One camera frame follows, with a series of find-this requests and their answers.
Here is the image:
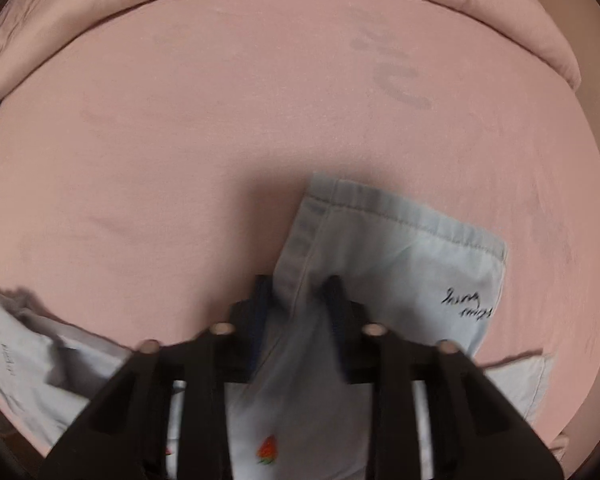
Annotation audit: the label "pink bed sheet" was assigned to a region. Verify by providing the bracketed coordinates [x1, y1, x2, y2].
[0, 0, 600, 480]

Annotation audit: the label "light blue pants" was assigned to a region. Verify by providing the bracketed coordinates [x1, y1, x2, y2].
[0, 172, 553, 480]

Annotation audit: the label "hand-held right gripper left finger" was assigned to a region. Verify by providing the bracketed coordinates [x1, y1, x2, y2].
[40, 274, 275, 480]

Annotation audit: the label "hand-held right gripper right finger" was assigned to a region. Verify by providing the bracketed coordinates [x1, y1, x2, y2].
[324, 275, 566, 480]

